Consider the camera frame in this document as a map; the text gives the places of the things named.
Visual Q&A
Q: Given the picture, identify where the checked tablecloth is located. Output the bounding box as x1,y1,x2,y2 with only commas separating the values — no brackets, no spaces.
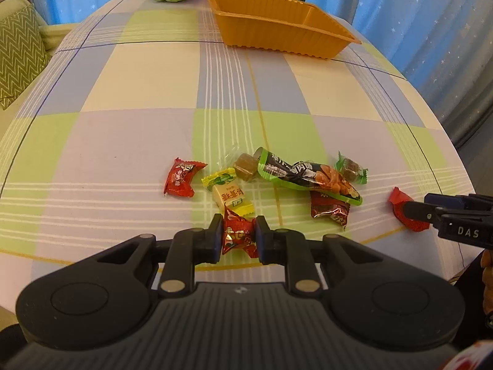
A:
0,0,480,317

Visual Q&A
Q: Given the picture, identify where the brown candy green wrapper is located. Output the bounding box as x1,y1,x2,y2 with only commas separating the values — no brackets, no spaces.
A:
334,151,368,184

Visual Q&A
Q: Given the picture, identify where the long green black snack packet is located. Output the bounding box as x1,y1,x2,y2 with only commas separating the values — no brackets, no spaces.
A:
256,146,363,206

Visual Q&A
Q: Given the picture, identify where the brown candy clear wrapper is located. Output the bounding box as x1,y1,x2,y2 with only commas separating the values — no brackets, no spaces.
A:
219,146,263,182

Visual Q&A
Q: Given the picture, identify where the green yellow wrapped candy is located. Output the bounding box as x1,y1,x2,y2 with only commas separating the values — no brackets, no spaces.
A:
201,167,237,192

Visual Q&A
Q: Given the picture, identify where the red gold foil candy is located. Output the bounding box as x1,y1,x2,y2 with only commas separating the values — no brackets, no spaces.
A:
221,206,259,259

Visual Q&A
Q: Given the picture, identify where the green zigzag cushion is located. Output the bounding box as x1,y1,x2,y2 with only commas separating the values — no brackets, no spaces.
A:
0,2,52,110

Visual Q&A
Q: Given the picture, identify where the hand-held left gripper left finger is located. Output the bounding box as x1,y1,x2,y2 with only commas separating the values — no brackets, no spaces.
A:
96,214,226,298

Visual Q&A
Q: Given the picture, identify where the red candy white print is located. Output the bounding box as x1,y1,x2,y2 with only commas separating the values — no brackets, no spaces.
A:
164,157,208,198

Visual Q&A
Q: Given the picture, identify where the orange plastic tray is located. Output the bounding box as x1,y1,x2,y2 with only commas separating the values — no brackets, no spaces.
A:
204,0,363,60

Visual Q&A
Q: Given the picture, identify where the blue star curtain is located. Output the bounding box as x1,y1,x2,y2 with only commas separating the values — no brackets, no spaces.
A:
15,0,493,151

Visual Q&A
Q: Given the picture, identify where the dark red foil candy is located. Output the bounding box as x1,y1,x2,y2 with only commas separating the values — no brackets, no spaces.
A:
310,190,350,230

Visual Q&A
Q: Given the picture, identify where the plain red candy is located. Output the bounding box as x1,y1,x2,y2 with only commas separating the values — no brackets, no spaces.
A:
388,187,430,232

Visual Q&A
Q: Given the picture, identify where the light green sofa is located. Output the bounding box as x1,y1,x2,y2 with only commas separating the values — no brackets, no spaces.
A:
0,0,81,132

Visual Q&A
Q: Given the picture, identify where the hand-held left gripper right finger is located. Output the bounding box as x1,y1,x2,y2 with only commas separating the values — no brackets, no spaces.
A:
254,215,388,297

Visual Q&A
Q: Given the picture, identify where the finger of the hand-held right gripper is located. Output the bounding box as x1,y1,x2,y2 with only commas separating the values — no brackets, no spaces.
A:
424,193,476,208
402,199,449,223

